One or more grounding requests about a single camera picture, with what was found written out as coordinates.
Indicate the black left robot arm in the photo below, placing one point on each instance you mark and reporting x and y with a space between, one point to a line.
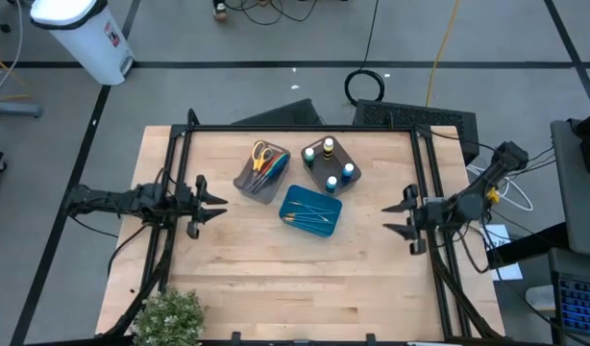
122 202

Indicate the black computer case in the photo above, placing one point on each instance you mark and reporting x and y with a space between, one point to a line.
410 117

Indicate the grey paint bottle bin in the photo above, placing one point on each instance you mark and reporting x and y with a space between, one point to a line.
324 168

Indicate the green paint bottle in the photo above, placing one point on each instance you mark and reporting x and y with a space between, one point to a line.
309 155

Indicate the grey translucent scissors bin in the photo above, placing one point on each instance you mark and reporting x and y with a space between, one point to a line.
244 187

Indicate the grey stand base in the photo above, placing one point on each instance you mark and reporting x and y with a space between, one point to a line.
11 108

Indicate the white trash can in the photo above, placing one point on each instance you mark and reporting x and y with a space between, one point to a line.
83 38

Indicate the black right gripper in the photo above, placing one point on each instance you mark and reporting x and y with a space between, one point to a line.
420 216

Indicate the black metal table frame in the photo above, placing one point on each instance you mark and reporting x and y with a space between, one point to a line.
300 129

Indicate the blue paint bottle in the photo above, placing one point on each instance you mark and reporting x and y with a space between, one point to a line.
348 172

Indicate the blue backlit keyboard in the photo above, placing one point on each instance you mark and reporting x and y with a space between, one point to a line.
581 303

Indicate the black edge clamp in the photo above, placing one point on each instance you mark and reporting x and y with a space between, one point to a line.
370 338
236 338

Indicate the blue plastic tray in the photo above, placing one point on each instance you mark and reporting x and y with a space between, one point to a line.
295 194

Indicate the green potted plant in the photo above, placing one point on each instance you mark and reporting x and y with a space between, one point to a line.
170 319

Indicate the grey desk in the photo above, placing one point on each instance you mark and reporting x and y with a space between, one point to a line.
578 192

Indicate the white paper sheet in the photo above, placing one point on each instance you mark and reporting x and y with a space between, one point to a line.
508 274

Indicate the yellow paint bottle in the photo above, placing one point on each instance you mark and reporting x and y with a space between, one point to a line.
328 146

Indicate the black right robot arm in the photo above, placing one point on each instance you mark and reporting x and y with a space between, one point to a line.
477 199

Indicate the black flat panel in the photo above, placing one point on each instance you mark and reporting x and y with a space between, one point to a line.
285 115

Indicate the teal paint bottle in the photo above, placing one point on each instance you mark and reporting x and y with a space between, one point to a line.
331 184

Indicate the person's foot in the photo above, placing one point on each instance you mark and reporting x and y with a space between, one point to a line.
220 10

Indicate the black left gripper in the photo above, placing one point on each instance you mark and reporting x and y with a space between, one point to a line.
191 206

